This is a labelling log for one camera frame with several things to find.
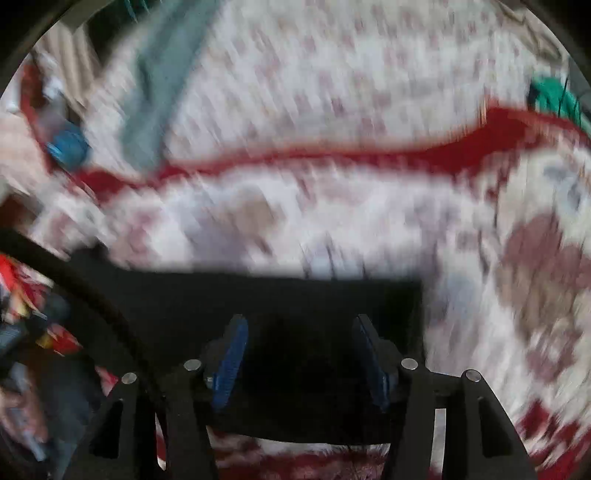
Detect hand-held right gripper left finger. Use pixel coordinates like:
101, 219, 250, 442
62, 314, 250, 480

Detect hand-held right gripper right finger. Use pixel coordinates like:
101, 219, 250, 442
352, 314, 539, 480

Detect black pants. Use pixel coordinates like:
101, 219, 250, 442
0, 228, 426, 446

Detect red white floral plush blanket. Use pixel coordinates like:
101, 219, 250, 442
0, 60, 591, 480

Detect blue object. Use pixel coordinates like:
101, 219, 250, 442
46, 129, 90, 172

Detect teal fleece jacket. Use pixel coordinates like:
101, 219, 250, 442
120, 0, 222, 171

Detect floral print bedsheet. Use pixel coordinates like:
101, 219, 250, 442
88, 0, 568, 167

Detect green cloth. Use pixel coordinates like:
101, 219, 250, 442
529, 76, 583, 125

